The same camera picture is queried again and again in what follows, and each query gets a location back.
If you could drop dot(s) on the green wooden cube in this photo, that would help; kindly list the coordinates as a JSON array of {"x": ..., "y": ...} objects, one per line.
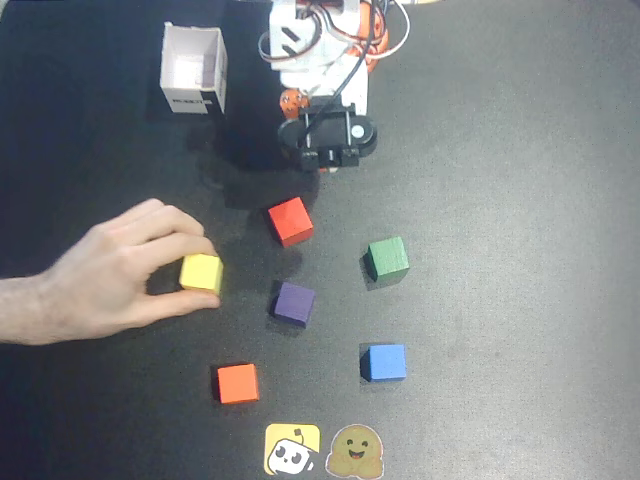
[{"x": 387, "y": 257}]

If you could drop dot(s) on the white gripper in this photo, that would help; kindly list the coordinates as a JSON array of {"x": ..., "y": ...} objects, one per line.
[{"x": 350, "y": 98}]

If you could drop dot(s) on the yellow robot face sticker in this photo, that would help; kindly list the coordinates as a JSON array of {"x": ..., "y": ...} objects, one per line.
[{"x": 292, "y": 449}]

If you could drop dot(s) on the orange wooden cube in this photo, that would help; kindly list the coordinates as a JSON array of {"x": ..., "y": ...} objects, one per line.
[{"x": 238, "y": 384}]

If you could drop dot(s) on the red wooden cube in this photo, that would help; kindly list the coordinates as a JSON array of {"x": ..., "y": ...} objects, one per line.
[{"x": 290, "y": 221}]

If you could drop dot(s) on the black table mat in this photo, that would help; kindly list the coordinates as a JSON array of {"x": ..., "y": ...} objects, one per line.
[{"x": 500, "y": 250}]

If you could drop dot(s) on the blue wooden cube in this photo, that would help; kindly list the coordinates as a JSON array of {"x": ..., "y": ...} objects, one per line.
[{"x": 384, "y": 362}]

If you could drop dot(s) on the white and orange robot arm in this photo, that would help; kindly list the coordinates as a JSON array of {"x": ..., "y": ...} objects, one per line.
[{"x": 295, "y": 30}]

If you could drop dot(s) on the hugging face emoji sticker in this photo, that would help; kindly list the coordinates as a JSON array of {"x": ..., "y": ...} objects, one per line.
[{"x": 355, "y": 450}]

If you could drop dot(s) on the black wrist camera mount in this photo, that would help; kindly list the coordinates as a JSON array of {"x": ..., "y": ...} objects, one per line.
[{"x": 330, "y": 132}]

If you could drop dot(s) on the bare human forearm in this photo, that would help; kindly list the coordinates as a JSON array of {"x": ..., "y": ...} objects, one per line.
[{"x": 22, "y": 310}]

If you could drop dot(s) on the open white cardboard box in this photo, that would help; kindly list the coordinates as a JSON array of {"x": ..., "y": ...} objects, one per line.
[{"x": 192, "y": 95}]

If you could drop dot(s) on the purple wooden cube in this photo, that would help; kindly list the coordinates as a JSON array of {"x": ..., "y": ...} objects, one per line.
[{"x": 294, "y": 303}]

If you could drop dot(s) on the bare human hand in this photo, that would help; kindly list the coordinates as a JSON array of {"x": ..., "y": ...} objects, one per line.
[{"x": 105, "y": 280}]

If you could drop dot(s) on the yellow wooden cube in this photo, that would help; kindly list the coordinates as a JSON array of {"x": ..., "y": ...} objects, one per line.
[{"x": 201, "y": 272}]

